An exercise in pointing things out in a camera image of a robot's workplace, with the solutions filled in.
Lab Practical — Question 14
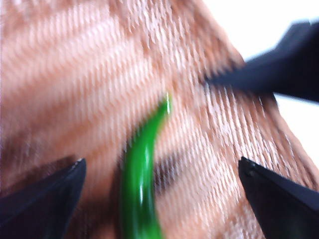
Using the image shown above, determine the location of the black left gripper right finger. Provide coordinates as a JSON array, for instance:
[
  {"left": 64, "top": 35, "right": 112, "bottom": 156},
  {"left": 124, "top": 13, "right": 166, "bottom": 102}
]
[{"left": 238, "top": 156, "right": 319, "bottom": 239}]

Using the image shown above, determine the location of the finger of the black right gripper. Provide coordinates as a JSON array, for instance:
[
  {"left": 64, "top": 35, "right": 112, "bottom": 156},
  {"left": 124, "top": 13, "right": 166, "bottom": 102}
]
[{"left": 204, "top": 21, "right": 319, "bottom": 102}]

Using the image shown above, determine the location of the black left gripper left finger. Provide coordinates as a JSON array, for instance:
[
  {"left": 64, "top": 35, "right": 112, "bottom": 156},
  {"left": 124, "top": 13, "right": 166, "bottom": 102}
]
[{"left": 0, "top": 158, "right": 87, "bottom": 239}]

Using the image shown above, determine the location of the green cucumber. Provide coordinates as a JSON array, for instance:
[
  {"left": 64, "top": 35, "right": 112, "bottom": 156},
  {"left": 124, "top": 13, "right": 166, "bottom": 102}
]
[{"left": 119, "top": 92, "right": 173, "bottom": 239}]

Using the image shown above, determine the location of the brown wicker basket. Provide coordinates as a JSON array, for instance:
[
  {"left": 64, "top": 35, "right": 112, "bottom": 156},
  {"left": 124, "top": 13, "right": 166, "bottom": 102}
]
[{"left": 0, "top": 0, "right": 319, "bottom": 239}]

